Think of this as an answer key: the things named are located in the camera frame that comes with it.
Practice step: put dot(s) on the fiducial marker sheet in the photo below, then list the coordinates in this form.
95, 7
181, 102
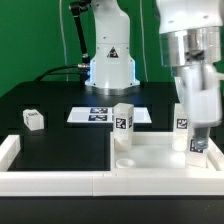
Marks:
104, 115

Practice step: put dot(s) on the white square tabletop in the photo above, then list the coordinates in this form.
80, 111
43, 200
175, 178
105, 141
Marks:
153, 150

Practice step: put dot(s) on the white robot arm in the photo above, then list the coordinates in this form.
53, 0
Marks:
190, 44

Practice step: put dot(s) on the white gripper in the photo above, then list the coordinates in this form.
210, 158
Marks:
198, 90

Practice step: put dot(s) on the white U-shaped obstacle fence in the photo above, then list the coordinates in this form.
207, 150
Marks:
114, 182

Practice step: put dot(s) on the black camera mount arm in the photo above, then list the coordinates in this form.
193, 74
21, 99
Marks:
77, 8

